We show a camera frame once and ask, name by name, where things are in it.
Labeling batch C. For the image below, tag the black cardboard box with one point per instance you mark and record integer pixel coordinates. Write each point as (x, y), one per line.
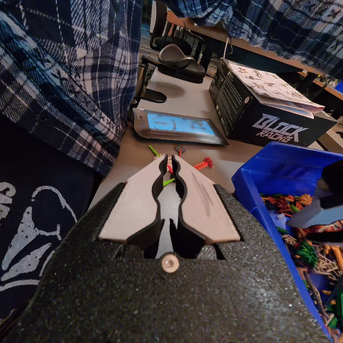
(268, 126)

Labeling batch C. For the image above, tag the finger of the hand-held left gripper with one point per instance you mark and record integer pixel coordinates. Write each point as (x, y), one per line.
(324, 190)
(316, 217)

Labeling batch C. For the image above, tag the orange plastic connector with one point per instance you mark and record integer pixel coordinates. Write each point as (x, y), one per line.
(198, 165)

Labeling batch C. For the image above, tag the blue plastic bin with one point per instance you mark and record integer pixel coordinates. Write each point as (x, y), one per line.
(268, 166)

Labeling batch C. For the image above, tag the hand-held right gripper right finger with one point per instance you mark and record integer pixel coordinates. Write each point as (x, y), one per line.
(206, 209)

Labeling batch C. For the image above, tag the printed instruction sheet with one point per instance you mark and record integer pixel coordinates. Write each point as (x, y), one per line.
(273, 85)

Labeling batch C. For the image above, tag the dark printed t-shirt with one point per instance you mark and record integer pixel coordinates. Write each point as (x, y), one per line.
(53, 160)

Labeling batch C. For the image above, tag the plaid flannel shirt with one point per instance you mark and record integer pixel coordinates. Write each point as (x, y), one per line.
(53, 67)

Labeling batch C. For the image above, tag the brown toothed connector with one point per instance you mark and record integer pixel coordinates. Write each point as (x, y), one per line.
(180, 148)

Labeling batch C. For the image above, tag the white snowflake connector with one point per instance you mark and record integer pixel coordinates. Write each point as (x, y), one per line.
(168, 160)

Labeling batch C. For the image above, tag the black office chair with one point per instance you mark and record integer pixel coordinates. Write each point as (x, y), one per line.
(182, 67)

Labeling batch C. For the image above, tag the green plastic rod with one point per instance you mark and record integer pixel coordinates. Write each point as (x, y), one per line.
(154, 150)
(168, 182)

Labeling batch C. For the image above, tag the small red toothed connector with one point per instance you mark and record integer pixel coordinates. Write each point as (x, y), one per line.
(208, 162)

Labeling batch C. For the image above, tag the round stand base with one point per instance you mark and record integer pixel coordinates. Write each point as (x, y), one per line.
(154, 96)

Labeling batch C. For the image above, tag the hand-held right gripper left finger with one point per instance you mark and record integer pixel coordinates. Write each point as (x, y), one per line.
(134, 209)

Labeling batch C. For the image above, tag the pile of colourful toy pieces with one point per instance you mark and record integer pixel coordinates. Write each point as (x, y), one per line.
(308, 257)

